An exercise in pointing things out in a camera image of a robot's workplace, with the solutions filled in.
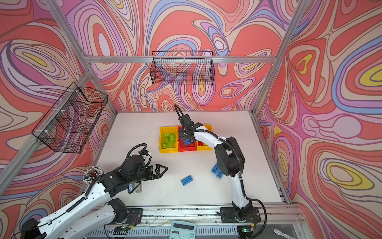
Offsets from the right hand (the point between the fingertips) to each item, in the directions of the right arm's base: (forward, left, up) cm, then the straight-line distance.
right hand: (187, 135), depth 98 cm
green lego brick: (-4, +11, -4) cm, 12 cm away
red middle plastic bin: (-6, +4, -5) cm, 8 cm away
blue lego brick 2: (-21, -17, -5) cm, 27 cm away
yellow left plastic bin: (+5, +13, +1) cm, 14 cm away
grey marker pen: (-38, +24, +13) cm, 46 cm away
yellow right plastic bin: (-8, -11, -3) cm, 14 cm away
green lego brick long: (+4, +15, -5) cm, 16 cm away
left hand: (-26, +13, +6) cm, 30 cm away
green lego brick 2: (0, +10, -1) cm, 10 cm away
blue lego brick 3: (-25, -19, -6) cm, 31 cm away
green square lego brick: (-5, +15, -4) cm, 16 cm away
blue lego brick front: (-28, +1, -6) cm, 28 cm away
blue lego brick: (-2, 0, -3) cm, 4 cm away
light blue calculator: (-51, +3, -4) cm, 51 cm away
